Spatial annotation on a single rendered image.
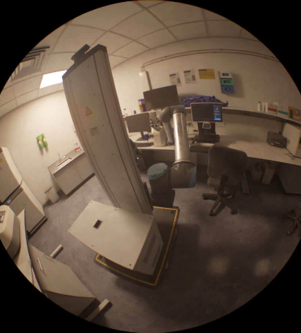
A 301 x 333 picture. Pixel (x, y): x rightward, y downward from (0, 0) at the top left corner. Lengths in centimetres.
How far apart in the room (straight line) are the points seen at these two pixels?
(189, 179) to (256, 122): 193
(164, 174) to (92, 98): 61
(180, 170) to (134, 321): 161
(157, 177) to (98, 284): 148
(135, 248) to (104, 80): 79
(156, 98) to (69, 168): 250
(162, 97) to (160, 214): 195
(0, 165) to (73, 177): 189
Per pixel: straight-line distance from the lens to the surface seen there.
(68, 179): 301
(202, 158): 253
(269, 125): 252
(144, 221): 67
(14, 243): 128
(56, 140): 348
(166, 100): 222
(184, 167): 74
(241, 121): 230
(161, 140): 168
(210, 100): 202
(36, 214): 302
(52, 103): 366
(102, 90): 56
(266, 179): 252
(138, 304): 149
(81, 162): 307
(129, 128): 231
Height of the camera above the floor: 140
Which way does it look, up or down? 31 degrees down
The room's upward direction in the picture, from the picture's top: 13 degrees counter-clockwise
